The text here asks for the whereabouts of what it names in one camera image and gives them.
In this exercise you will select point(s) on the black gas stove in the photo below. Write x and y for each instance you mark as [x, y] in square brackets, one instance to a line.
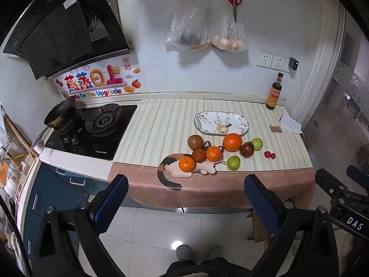
[115, 132]

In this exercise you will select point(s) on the brown cardboard box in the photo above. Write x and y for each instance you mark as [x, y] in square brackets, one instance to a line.
[258, 230]

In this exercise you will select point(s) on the small bright orange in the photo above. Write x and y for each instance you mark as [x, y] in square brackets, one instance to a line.
[187, 164]
[213, 153]

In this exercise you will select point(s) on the dark red apple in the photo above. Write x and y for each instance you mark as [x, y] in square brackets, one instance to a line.
[246, 149]

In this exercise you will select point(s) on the clear plastic bag with eggs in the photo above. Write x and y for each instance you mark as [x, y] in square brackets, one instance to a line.
[227, 34]

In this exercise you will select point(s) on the large bright orange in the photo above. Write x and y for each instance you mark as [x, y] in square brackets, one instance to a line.
[232, 142]

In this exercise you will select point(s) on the green apple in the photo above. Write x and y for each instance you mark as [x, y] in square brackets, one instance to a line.
[233, 163]
[257, 144]

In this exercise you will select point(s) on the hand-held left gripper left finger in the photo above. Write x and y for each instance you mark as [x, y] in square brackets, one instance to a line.
[111, 205]

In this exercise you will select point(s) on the brownish dull orange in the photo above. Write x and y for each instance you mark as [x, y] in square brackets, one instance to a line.
[199, 155]

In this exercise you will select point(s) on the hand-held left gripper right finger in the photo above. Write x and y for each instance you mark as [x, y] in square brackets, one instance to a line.
[259, 205]

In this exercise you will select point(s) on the black frying pan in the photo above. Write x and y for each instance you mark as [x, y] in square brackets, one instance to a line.
[59, 112]

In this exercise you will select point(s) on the light brown apple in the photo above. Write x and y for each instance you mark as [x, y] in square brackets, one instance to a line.
[195, 142]

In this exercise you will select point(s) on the blue kitchen cabinet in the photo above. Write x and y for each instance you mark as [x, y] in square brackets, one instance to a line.
[52, 196]

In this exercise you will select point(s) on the dark sauce bottle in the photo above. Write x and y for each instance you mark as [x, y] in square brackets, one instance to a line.
[274, 95]

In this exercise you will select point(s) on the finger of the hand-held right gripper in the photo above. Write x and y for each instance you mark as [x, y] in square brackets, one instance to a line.
[327, 180]
[359, 174]

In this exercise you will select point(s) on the white wall outlet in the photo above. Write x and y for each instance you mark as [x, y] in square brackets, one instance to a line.
[279, 62]
[264, 60]

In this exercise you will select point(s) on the patterned oval ceramic plate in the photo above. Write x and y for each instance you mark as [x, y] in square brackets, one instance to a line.
[222, 122]

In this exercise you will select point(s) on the black range hood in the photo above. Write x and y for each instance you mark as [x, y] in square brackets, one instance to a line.
[57, 20]

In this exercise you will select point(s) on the small brown square coaster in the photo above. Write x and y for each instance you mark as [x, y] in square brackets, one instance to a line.
[274, 128]

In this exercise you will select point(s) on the colourful wall sticker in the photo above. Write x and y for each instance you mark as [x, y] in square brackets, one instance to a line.
[95, 80]

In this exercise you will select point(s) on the person's dark trousers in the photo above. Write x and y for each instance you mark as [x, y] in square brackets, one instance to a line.
[207, 268]

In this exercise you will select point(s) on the person's grey slipper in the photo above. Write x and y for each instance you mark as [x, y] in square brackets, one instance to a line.
[214, 250]
[184, 251]

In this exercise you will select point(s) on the white folded paper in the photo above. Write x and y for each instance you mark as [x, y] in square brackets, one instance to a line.
[290, 123]

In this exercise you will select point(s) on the wooden framed shelf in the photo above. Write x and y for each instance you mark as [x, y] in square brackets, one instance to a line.
[14, 155]

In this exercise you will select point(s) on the striped cat print mat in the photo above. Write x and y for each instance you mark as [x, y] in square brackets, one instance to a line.
[161, 127]

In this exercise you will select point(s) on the black charger plug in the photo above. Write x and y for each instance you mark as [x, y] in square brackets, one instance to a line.
[293, 64]

